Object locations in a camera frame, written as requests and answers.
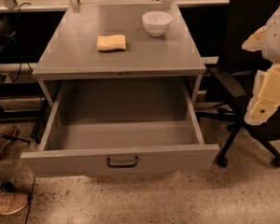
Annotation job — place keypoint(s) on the black top drawer handle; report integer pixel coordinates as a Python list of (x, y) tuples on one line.
[(124, 164)]

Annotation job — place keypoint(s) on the beige sneaker far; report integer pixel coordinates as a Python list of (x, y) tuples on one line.
[(9, 131)]

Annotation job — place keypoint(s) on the black office chair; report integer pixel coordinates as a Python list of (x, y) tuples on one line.
[(232, 80)]

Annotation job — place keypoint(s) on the beige sneaker near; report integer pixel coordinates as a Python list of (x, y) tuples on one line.
[(12, 202)]

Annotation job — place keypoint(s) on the white ceramic bowl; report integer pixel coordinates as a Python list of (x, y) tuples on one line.
[(157, 23)]

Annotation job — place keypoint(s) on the grey top drawer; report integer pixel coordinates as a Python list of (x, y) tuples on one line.
[(92, 120)]

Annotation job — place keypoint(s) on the yellow sponge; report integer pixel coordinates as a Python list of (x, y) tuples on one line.
[(111, 42)]

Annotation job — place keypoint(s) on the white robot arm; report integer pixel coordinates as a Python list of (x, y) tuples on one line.
[(270, 49)]

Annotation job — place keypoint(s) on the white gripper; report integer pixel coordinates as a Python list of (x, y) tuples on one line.
[(277, 43)]

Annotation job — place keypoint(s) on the beige sneaker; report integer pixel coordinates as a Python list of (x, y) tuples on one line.
[(12, 202), (9, 131)]

